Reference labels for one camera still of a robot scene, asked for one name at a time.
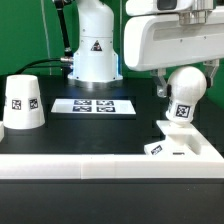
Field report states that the black cable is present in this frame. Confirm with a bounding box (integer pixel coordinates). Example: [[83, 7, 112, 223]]
[[14, 56, 74, 76]]

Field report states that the black hose on stand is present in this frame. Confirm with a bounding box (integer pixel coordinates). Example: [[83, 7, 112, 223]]
[[51, 0, 74, 57]]

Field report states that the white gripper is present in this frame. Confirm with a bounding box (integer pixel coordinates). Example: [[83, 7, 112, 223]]
[[124, 13, 224, 98]]

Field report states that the white fence frame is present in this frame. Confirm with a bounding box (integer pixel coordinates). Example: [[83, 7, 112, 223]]
[[0, 121, 224, 180]]

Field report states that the white lamp bulb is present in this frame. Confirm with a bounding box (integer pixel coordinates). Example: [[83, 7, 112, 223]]
[[166, 66, 207, 126]]

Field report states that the white lamp base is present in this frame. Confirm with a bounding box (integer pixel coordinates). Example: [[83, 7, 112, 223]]
[[144, 120, 201, 159]]

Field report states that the white lamp shade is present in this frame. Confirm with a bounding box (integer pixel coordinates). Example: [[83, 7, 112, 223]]
[[3, 75, 45, 130]]

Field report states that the white marker sheet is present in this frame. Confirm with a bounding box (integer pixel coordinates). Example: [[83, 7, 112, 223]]
[[51, 99, 136, 115]]

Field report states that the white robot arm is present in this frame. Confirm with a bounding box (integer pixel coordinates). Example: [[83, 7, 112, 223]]
[[69, 0, 224, 97]]

